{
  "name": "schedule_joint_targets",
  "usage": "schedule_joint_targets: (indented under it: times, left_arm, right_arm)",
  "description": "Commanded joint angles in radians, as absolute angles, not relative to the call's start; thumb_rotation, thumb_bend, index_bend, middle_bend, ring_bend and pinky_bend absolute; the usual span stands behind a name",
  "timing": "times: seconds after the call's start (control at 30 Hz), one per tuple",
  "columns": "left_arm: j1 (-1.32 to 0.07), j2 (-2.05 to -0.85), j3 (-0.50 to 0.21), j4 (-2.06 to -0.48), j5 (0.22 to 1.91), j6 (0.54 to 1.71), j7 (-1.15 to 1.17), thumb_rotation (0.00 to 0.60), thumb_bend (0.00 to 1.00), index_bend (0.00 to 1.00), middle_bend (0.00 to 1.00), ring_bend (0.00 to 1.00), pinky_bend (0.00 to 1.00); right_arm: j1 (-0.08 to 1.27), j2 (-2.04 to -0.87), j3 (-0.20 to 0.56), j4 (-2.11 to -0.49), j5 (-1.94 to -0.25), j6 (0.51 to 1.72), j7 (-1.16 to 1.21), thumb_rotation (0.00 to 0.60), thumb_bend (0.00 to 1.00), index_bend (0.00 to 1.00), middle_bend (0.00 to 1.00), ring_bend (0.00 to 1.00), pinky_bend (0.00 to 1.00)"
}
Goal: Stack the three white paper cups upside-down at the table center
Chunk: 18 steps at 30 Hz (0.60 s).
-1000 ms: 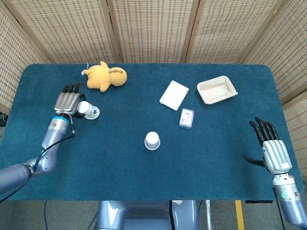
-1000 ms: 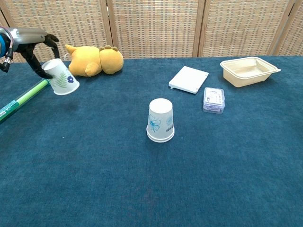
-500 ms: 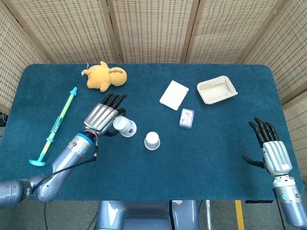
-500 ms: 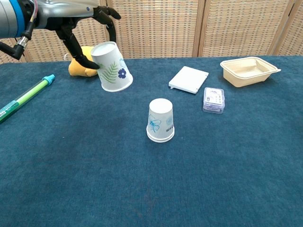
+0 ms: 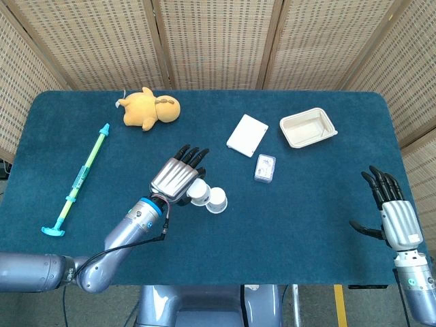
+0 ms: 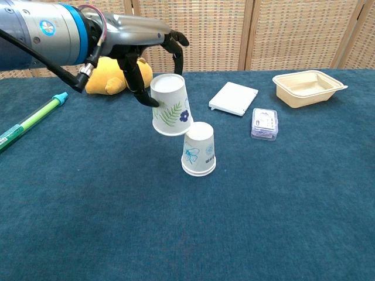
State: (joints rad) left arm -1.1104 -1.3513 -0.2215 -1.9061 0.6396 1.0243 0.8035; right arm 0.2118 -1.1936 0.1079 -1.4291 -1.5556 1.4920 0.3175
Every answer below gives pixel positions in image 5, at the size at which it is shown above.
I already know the small clear plastic box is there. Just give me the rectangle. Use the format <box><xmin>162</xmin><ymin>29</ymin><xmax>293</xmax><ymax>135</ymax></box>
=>
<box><xmin>253</xmin><ymin>153</ymin><xmax>276</xmax><ymax>185</ymax></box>

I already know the beige disposable food tray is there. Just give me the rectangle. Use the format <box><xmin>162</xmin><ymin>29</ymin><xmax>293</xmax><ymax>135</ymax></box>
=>
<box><xmin>279</xmin><ymin>107</ymin><xmax>339</xmax><ymax>150</ymax></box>

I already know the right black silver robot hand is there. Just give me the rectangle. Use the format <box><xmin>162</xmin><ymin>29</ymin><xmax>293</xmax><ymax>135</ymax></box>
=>
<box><xmin>349</xmin><ymin>165</ymin><xmax>424</xmax><ymax>253</ymax></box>

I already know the grey-blue robot torso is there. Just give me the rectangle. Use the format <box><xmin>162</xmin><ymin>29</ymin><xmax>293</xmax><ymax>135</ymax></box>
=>
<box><xmin>135</xmin><ymin>284</ymin><xmax>283</xmax><ymax>327</ymax></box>

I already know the green cyan water squirter toy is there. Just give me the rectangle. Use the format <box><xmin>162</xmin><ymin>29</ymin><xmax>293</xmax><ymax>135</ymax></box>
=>
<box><xmin>41</xmin><ymin>123</ymin><xmax>111</xmax><ymax>238</ymax></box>

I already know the white flat plastic box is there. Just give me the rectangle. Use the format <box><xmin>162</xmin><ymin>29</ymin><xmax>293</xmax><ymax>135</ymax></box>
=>
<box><xmin>225</xmin><ymin>114</ymin><xmax>269</xmax><ymax>158</ymax></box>

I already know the metal table leg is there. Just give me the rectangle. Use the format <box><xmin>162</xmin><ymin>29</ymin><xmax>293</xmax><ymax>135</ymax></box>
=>
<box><xmin>289</xmin><ymin>284</ymin><xmax>302</xmax><ymax>327</ymax></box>

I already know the woven bamboo folding screen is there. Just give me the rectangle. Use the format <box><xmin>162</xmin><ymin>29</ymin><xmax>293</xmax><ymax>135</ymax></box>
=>
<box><xmin>0</xmin><ymin>0</ymin><xmax>436</xmax><ymax>260</ymax></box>

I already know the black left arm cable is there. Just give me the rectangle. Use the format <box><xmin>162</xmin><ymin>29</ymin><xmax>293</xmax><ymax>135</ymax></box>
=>
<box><xmin>74</xmin><ymin>200</ymin><xmax>171</xmax><ymax>283</ymax></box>

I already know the white paper cup fern print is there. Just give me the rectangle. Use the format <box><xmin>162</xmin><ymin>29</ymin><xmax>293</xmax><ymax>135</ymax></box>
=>
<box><xmin>186</xmin><ymin>178</ymin><xmax>211</xmax><ymax>206</ymax></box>

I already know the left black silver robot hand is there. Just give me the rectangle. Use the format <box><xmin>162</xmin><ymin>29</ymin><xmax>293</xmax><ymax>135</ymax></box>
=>
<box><xmin>149</xmin><ymin>144</ymin><xmax>211</xmax><ymax>207</ymax></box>

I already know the yellow plush toy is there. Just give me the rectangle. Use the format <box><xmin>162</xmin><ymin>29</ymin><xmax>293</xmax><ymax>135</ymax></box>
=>
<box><xmin>115</xmin><ymin>87</ymin><xmax>181</xmax><ymax>133</ymax></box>

